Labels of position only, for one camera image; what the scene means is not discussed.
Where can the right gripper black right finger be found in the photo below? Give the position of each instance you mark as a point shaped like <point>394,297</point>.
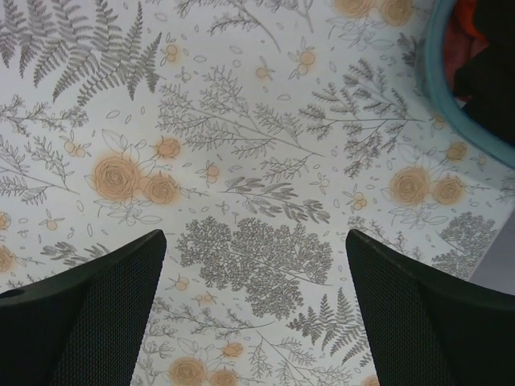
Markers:
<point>426,327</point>

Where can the teal plastic laundry basket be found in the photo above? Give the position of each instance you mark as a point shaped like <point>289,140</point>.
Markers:
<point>432,80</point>

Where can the orange t-shirt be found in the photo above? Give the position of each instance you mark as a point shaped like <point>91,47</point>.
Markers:
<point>462,41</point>

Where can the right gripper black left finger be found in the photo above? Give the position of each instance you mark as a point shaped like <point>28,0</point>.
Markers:
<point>83,326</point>

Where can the black t-shirt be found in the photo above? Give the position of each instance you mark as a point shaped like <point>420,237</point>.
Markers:
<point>487,78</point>

